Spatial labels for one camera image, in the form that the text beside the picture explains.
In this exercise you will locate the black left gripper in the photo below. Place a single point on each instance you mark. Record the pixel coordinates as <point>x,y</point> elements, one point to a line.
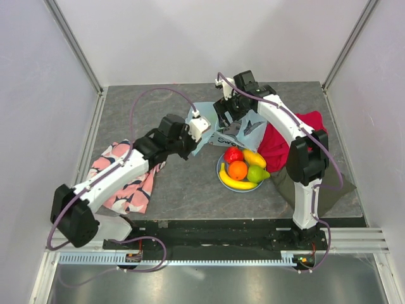
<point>193,144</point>

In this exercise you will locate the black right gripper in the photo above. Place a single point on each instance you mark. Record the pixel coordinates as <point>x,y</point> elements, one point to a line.
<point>222,106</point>

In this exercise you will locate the translucent light blue plastic bag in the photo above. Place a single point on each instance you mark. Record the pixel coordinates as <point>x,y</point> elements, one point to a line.
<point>246,133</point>

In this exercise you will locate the red fake apple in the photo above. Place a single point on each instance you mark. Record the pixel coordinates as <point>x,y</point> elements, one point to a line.
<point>233,154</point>

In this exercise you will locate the yellow fake mango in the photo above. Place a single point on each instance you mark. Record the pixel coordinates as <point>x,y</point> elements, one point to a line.
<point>253,158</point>

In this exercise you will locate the yellow fake banana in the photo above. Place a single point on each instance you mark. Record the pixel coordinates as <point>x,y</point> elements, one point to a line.
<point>235,185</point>

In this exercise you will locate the fake orange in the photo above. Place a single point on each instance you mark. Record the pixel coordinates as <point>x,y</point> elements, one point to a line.
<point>238,170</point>

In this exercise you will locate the green fake pear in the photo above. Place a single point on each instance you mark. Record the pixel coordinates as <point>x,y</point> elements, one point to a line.
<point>256,174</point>

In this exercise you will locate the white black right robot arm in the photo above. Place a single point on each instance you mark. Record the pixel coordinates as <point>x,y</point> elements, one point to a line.
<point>307,158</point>

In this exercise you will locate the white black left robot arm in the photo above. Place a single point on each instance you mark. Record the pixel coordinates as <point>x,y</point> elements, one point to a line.
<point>74,208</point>

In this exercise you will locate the red cloth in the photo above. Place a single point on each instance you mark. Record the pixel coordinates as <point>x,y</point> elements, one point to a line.
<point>274,148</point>

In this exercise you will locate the light blue plate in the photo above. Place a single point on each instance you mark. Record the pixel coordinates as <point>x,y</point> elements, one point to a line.
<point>221,160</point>

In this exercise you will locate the pink navy patterned cloth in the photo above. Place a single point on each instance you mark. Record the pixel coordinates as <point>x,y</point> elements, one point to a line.
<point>135,195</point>

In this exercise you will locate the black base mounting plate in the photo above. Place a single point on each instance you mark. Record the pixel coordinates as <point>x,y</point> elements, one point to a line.
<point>268,234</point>

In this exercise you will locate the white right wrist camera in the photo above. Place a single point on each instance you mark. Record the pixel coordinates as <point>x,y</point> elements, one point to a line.
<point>227,85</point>

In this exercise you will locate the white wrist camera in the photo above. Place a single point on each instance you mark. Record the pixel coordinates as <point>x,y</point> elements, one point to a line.
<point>227,85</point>
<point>198,125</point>

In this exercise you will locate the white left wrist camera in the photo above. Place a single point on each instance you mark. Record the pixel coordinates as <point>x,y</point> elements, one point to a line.
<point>198,125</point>

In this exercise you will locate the slotted grey cable duct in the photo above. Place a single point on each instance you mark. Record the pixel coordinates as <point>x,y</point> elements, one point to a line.
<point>130,259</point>

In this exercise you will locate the aluminium frame rail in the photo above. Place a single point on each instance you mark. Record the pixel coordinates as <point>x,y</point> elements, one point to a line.
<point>350,238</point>

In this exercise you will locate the right aluminium corner post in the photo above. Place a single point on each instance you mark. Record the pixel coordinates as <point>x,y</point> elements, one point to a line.
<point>350,42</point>

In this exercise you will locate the aluminium corner post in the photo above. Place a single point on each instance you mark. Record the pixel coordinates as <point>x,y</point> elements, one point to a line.
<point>66,30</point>
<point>350,42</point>

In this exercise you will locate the left aluminium corner post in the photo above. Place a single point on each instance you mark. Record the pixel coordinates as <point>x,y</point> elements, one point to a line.
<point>66,30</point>

